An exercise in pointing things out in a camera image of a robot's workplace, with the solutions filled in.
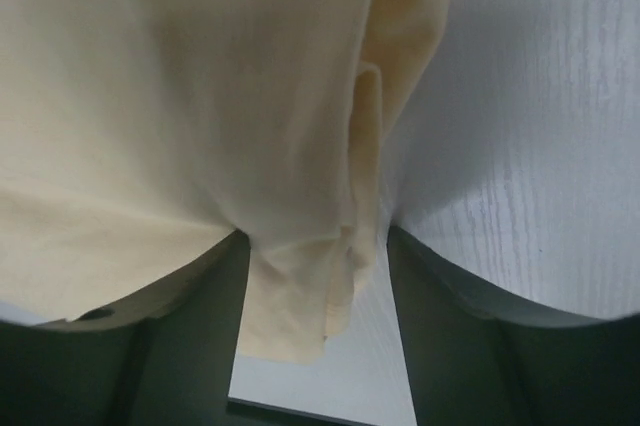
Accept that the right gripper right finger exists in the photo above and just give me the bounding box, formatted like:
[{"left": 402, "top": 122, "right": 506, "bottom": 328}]
[{"left": 387, "top": 227, "right": 639, "bottom": 425}]

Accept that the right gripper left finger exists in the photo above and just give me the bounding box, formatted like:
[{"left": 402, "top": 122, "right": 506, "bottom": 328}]
[{"left": 1, "top": 232, "right": 249, "bottom": 425}]

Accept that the cream yellow t shirt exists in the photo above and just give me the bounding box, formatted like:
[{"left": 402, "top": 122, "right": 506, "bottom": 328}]
[{"left": 1, "top": 0, "right": 449, "bottom": 363}]

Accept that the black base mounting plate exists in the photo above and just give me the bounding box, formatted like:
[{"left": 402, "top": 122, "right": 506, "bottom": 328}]
[{"left": 226, "top": 396, "right": 422, "bottom": 425}]

